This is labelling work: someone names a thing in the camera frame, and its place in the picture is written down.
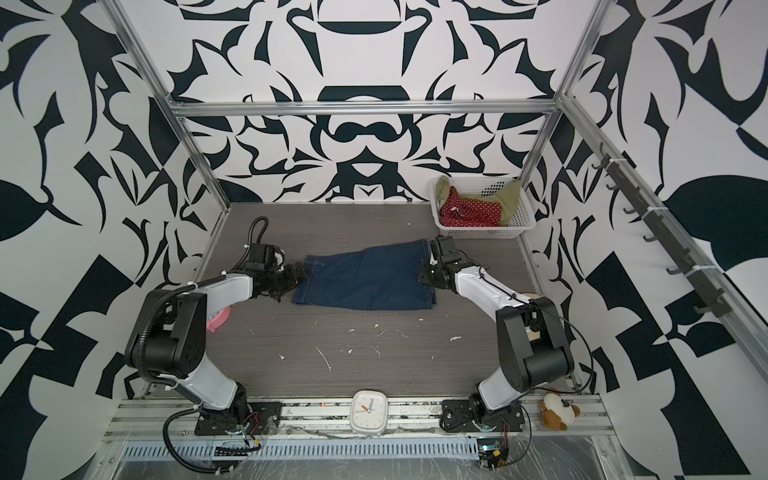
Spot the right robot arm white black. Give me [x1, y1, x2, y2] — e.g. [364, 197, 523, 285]
[418, 235, 575, 411]

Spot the grey wall hook rack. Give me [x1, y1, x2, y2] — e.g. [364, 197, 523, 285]
[594, 144, 734, 318]

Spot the olive green skirt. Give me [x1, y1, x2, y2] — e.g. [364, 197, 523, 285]
[435, 177, 521, 227]

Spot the white slotted cable duct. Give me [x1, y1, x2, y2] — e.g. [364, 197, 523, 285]
[119, 437, 481, 463]

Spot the blue denim skirt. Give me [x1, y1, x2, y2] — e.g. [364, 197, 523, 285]
[292, 240, 437, 311]

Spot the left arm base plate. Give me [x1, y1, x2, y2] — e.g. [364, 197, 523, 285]
[194, 401, 283, 436]

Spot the brown plush toy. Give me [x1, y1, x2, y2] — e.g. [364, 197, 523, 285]
[538, 393, 581, 431]

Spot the green circuit board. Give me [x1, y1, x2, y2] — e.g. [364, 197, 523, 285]
[477, 437, 509, 470]

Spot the aluminium frame crossbar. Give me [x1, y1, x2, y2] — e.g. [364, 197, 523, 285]
[170, 99, 556, 118]

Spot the white plastic laundry basket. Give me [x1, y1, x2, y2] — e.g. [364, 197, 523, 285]
[426, 175, 536, 239]

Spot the black corrugated cable hose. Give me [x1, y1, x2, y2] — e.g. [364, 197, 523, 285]
[161, 407, 241, 475]

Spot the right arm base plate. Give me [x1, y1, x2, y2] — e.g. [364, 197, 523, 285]
[439, 395, 526, 433]

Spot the pink alarm clock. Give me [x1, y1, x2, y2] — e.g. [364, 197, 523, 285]
[206, 307, 231, 332]

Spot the white square clock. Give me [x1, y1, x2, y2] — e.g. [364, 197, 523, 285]
[349, 390, 389, 436]

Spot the aluminium frame rail front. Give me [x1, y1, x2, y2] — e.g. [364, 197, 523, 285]
[105, 393, 615, 440]

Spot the red polka dot skirt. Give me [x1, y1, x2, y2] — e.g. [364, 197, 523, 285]
[437, 187, 502, 228]

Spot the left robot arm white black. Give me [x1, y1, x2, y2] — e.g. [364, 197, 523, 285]
[125, 216, 307, 426]

